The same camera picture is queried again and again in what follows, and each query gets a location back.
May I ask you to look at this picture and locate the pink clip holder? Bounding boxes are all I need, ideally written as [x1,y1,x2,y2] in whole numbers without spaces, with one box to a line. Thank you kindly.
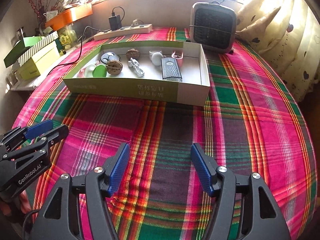
[171,50,183,67]
[76,61,100,78]

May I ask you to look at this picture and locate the brown walnut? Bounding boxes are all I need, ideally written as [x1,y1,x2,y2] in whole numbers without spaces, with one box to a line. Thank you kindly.
[106,60,123,76]
[126,48,140,60]

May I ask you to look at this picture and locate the black white round gadget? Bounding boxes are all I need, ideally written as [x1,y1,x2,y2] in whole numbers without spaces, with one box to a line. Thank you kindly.
[100,51,120,64]

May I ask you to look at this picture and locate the white cable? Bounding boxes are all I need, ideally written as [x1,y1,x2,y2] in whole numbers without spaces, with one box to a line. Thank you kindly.
[127,57,145,78]

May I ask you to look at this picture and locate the black rectangular device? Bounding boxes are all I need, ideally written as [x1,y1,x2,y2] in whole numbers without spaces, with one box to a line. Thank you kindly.
[161,57,182,82]

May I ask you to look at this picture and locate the white egg-shaped light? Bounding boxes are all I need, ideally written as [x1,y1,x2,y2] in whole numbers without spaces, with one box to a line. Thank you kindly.
[151,52,163,66]

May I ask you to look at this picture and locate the green white suction holder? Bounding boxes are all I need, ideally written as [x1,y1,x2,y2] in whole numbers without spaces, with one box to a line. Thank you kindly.
[84,64,107,78]

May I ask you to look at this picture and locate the translucent round jar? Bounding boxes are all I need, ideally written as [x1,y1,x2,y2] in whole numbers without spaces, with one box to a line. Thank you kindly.
[149,51,163,61]

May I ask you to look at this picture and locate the yellow green box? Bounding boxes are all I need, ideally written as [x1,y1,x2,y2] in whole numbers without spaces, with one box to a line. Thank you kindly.
[16,41,60,80]

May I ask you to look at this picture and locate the green folded box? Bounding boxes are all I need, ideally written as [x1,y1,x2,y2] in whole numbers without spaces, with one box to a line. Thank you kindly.
[4,36,42,68]

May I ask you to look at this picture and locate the striped white box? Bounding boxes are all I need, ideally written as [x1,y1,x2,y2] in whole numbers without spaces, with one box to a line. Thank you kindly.
[17,31,59,66]

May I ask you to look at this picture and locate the yellow green toy figure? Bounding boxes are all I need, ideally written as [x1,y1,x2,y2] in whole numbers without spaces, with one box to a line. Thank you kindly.
[57,27,78,50]

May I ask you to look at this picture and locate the green white cardboard box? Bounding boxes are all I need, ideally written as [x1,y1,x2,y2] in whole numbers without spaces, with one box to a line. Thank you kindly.
[63,41,210,106]

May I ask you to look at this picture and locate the orange shelf tray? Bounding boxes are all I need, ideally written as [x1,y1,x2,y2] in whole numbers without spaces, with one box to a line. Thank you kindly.
[45,3,93,31]

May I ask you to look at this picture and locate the black charger plug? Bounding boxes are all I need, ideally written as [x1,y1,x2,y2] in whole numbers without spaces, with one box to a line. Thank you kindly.
[108,15,122,31]

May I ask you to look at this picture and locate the red flower branches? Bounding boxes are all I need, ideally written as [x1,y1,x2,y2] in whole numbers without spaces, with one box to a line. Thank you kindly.
[23,0,58,23]

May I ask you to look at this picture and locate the white power strip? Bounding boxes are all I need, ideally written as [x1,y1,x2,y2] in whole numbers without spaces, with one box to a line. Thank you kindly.
[93,24,153,41]

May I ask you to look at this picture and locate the grey portable heater fan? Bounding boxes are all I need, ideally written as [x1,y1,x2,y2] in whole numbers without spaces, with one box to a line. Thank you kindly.
[189,1,237,54]

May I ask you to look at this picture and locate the cream heart-pattern curtain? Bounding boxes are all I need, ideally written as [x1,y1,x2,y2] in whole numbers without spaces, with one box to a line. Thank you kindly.
[236,0,319,102]

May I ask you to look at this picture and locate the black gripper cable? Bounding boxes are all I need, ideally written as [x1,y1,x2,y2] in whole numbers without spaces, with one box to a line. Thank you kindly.
[22,208,41,239]

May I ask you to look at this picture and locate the black charger cable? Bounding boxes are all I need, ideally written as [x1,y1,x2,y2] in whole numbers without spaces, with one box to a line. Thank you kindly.
[46,6,126,77]

